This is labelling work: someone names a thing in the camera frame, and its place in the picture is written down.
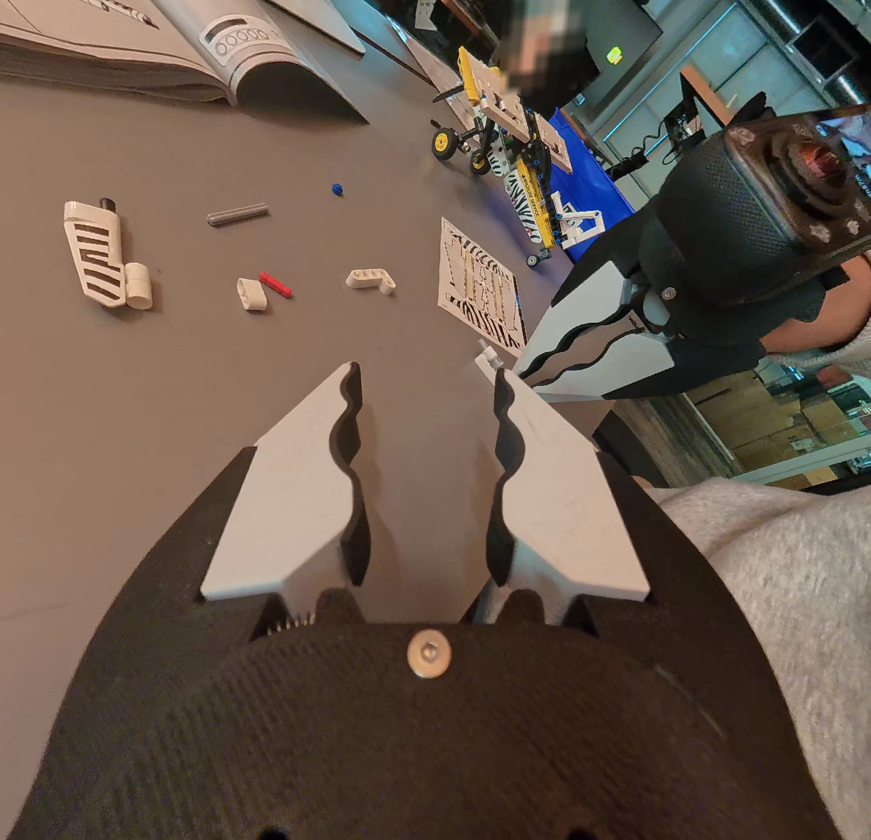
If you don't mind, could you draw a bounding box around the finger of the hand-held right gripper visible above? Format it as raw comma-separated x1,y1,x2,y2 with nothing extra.
534,330,676,403
514,260,630,376

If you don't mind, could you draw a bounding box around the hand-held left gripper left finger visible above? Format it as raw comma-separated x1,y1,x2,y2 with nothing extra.
199,360,373,604

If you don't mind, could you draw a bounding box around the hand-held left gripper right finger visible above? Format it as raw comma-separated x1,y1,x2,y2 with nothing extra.
485,367,652,625

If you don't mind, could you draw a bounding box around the yellow white lego vehicle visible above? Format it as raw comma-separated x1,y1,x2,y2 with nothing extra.
430,45,604,269

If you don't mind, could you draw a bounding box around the white L-shaped lego beam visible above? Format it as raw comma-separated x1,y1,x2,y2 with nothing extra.
345,268,397,297

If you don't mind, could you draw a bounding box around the dark grey lego axle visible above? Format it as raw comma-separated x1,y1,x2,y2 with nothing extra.
207,202,270,228

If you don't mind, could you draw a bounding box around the striped white lego assembly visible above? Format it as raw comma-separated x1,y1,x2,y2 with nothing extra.
63,198,155,311

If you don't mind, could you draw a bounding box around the person's right hand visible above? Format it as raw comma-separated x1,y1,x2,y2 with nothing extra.
759,255,871,357

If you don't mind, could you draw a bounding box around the zebra striped sticker sheet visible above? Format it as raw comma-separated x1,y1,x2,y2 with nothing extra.
437,216,529,355

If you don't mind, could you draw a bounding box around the blue plastic bin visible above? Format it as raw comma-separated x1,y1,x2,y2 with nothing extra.
548,107,638,264

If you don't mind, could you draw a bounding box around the stack of cardboard boxes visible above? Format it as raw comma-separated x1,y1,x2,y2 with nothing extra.
687,367,871,475

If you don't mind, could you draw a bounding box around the grey hoodie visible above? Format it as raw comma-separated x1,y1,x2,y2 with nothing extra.
643,478,871,840

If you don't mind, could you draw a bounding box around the black monitor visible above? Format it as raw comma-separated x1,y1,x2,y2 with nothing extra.
500,0,665,114

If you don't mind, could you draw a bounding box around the grey printed sheet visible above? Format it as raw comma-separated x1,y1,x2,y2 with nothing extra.
389,20,477,106

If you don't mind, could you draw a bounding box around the white tablet stand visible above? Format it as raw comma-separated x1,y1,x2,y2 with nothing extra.
231,0,366,56

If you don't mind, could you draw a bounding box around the open instruction booklet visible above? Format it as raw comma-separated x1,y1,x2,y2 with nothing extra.
0,0,370,125

